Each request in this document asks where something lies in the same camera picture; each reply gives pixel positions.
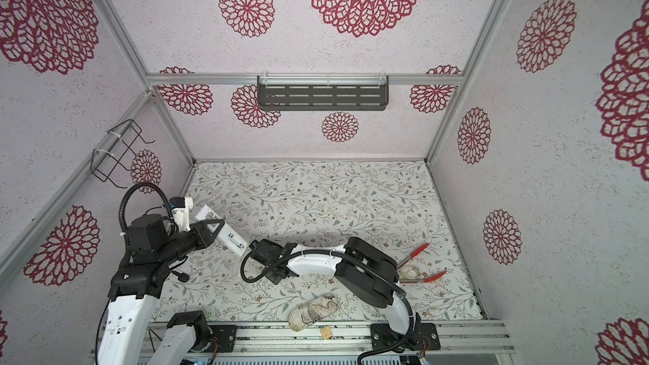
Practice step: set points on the dark slotted wall shelf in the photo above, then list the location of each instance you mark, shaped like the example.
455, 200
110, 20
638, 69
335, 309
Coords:
328, 94

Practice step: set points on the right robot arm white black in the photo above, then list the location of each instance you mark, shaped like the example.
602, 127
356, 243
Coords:
369, 274

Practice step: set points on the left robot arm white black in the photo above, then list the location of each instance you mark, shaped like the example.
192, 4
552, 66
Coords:
152, 244

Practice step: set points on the black wire wall rack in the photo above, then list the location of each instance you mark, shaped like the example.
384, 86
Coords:
106, 161

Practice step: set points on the red handled pliers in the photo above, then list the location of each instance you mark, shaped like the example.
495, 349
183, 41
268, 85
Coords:
411, 273

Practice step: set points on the white remote control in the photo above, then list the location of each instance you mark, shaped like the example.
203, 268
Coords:
228, 237

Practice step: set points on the small wooden block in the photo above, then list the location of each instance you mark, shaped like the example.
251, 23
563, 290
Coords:
326, 333

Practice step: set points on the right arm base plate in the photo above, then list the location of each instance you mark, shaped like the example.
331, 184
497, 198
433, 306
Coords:
424, 338

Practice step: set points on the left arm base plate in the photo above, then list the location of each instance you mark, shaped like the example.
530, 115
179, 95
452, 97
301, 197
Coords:
223, 338

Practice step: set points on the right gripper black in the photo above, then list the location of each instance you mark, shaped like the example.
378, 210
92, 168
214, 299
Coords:
271, 276

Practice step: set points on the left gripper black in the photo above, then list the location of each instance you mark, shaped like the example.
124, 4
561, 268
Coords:
204, 236

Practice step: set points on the crumpled patterned cloth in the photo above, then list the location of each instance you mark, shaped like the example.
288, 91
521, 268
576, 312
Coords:
311, 312

